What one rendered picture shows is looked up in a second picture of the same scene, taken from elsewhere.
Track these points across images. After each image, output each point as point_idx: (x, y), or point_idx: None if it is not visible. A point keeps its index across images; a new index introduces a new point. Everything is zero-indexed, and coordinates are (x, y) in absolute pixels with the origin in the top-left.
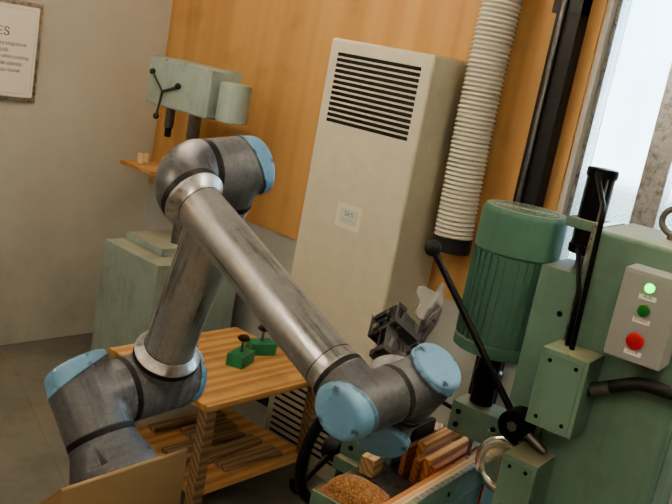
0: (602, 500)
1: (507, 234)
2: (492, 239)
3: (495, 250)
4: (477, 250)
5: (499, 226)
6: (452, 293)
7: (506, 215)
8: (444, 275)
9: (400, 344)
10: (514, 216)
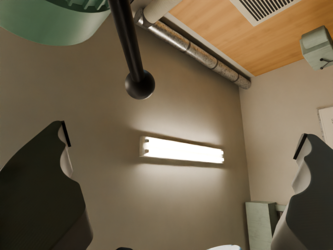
0: None
1: (13, 13)
2: (48, 18)
3: (39, 0)
4: (98, 4)
5: (33, 29)
6: (120, 15)
7: (21, 36)
8: (129, 54)
9: None
10: (5, 28)
